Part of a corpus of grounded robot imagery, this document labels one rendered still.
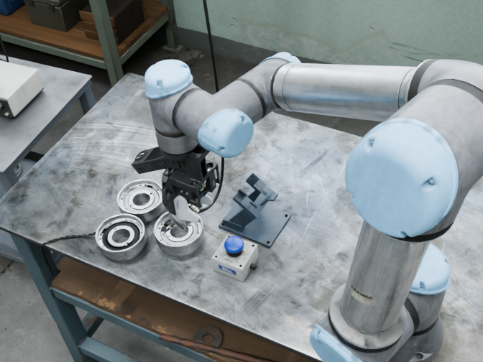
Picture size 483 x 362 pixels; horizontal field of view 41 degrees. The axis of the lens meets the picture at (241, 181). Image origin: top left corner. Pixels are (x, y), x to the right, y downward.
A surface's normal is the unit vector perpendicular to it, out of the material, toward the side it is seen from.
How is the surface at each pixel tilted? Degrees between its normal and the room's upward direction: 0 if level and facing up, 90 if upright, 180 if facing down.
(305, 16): 90
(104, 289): 0
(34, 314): 0
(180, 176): 0
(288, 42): 90
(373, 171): 82
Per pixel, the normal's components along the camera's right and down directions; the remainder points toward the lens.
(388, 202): -0.69, 0.45
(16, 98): 0.92, 0.24
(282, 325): -0.07, -0.69
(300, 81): -0.74, -0.19
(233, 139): 0.70, 0.47
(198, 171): -0.50, 0.65
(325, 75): -0.61, -0.52
